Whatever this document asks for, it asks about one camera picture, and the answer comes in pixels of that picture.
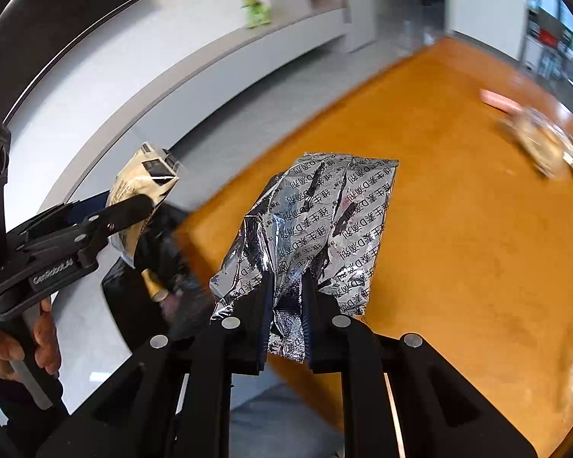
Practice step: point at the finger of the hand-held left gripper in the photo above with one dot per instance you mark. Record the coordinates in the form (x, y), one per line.
(124, 214)

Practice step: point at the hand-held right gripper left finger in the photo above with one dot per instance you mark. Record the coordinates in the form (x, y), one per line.
(262, 343)

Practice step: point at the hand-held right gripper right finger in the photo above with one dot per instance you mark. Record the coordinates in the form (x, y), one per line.
(308, 343)

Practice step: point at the beige snack packet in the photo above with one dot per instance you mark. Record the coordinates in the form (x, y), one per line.
(141, 181)

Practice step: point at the bin with black liner bag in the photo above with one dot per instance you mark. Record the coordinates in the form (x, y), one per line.
(138, 305)

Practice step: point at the silver foil packet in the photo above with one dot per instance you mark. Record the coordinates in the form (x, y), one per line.
(324, 210)

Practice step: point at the pink snack wrapper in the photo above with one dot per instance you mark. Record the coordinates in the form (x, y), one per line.
(499, 99)

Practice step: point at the person's left forearm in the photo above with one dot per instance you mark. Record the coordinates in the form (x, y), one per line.
(9, 420)

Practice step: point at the person's left hand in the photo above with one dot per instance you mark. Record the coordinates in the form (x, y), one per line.
(47, 338)

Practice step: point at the yellow wrapper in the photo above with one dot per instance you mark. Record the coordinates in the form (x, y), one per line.
(153, 286)

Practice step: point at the white low cabinet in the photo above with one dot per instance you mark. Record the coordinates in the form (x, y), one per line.
(124, 105)

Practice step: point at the orange wooden table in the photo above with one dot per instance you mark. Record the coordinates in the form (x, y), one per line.
(458, 248)

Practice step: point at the black television screen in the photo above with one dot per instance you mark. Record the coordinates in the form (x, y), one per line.
(76, 9)

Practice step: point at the green dinosaur toy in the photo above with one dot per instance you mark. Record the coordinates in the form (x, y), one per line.
(255, 9)

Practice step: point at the clear plastic wrapper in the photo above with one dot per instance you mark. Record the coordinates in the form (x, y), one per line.
(539, 140)

